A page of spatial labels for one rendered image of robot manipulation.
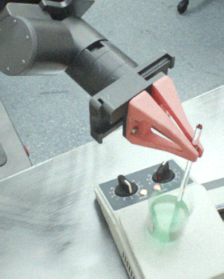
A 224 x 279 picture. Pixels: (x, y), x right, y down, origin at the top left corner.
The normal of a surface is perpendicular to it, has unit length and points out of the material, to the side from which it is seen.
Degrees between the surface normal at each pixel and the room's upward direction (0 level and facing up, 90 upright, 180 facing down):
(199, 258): 0
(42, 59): 82
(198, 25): 0
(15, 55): 52
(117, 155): 0
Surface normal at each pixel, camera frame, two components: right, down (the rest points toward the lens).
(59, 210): 0.00, -0.55
